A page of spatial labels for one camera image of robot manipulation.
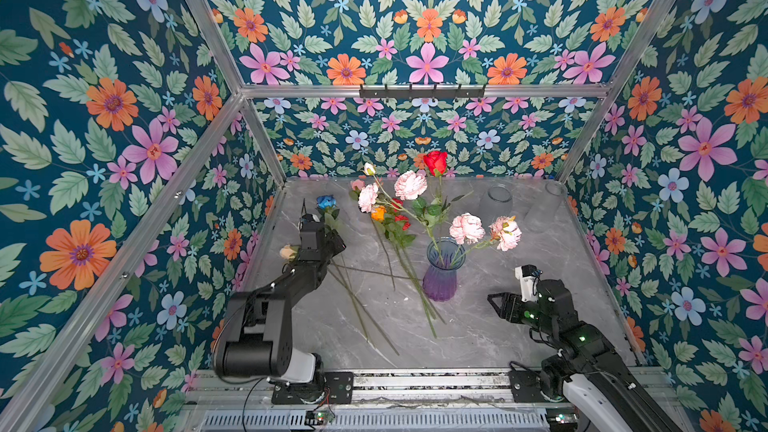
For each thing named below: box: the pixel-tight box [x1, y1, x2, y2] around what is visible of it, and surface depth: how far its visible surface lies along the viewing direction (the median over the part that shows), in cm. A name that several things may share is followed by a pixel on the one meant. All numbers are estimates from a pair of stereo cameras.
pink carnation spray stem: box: [350, 162, 445, 253], surface depth 70 cm
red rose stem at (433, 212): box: [413, 151, 475, 265], surface depth 71 cm
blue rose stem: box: [316, 194, 340, 235], surface depth 97 cm
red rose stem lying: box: [384, 198, 438, 339], surface depth 101 cm
